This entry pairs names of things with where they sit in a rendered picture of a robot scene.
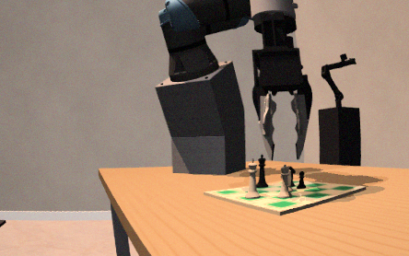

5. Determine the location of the green and tan chessboard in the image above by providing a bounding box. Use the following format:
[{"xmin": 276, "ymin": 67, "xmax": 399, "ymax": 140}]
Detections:
[{"xmin": 204, "ymin": 180, "xmax": 366, "ymax": 215}]

